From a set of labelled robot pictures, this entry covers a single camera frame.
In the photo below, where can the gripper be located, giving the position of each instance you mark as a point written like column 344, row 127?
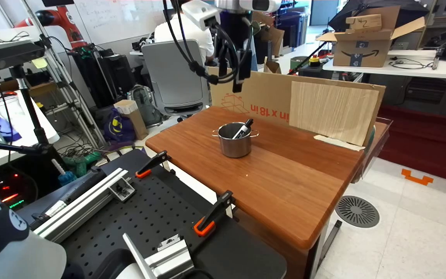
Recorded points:
column 234, row 31

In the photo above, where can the red robot arm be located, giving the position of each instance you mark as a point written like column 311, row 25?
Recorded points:
column 66, row 23

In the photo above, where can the black marker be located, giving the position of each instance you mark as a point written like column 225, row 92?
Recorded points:
column 244, row 128

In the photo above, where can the orange floor marker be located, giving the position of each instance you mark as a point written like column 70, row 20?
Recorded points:
column 416, row 179

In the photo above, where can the brown cardboard panel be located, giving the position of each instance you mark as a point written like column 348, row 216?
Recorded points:
column 265, row 97

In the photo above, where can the grey office chair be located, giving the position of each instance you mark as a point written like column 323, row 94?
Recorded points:
column 172, row 73

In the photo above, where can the person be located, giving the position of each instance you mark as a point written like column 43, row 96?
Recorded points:
column 168, row 33

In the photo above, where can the emergency stop button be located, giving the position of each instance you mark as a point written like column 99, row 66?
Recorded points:
column 314, row 61

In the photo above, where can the steel pot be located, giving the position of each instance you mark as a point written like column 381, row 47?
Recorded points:
column 234, row 146

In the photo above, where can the grey backpack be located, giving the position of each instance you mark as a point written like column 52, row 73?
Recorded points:
column 144, row 104

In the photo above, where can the light wood-grain sheet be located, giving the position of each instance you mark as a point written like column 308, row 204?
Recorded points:
column 331, row 110

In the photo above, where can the tall narrow cardboard box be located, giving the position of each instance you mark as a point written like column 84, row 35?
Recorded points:
column 134, row 116

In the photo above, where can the whiteboard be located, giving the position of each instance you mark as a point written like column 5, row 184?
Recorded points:
column 118, row 19

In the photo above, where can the open cardboard box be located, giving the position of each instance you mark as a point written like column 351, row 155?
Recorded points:
column 362, row 52

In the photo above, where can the black computer tower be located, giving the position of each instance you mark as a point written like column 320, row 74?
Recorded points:
column 107, row 77

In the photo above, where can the black and orange clamp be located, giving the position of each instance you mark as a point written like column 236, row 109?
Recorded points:
column 213, row 213
column 151, row 163

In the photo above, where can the strip of beige tape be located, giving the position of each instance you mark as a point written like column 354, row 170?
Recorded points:
column 339, row 142

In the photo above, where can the purple bag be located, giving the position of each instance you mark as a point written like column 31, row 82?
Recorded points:
column 117, row 128

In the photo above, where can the small cardboard box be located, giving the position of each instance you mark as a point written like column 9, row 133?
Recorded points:
column 364, row 22

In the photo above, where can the clear plastic bin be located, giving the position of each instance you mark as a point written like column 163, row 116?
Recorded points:
column 376, row 147

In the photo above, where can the green power drill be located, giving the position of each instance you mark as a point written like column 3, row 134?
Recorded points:
column 79, row 162

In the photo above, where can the round floor grille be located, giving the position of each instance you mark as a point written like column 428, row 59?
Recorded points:
column 357, row 211

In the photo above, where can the dark red carpet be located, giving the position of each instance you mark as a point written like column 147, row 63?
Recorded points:
column 428, row 143

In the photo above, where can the clear plastic cup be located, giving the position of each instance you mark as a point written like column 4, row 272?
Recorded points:
column 8, row 106

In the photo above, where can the blue cloth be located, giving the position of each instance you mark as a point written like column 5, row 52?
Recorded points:
column 6, row 130

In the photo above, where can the aluminium frame rack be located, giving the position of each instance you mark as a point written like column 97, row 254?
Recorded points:
column 72, row 97

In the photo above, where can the long aluminium rail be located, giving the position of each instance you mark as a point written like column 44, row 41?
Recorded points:
column 87, row 197

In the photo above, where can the short aluminium bracket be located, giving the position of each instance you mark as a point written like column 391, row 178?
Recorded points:
column 168, row 257

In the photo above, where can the camera on tripod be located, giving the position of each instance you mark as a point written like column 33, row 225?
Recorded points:
column 8, row 54

